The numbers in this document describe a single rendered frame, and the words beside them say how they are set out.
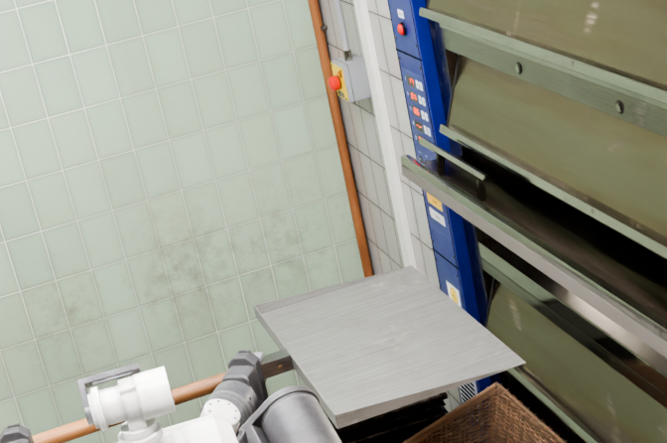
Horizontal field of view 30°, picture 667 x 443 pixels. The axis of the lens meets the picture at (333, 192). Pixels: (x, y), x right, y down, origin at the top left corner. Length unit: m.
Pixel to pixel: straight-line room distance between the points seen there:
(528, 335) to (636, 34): 0.97
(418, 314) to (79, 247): 1.31
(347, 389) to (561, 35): 0.73
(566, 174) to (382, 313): 0.51
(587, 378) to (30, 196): 1.65
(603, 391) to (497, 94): 0.62
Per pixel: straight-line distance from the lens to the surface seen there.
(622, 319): 1.92
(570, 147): 2.25
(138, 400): 1.76
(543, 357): 2.67
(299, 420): 1.79
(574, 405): 2.57
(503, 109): 2.49
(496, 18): 2.35
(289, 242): 3.65
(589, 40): 2.06
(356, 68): 3.21
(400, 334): 2.43
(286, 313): 2.62
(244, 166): 3.55
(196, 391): 2.35
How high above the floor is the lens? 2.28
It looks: 19 degrees down
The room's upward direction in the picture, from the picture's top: 12 degrees counter-clockwise
